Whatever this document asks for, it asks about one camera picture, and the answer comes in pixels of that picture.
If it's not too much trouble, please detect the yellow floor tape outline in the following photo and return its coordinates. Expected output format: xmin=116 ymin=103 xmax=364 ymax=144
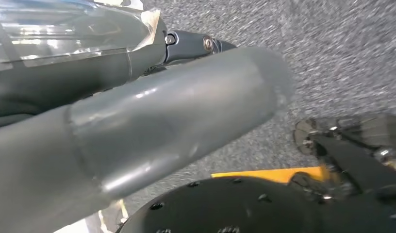
xmin=211 ymin=166 xmax=330 ymax=184

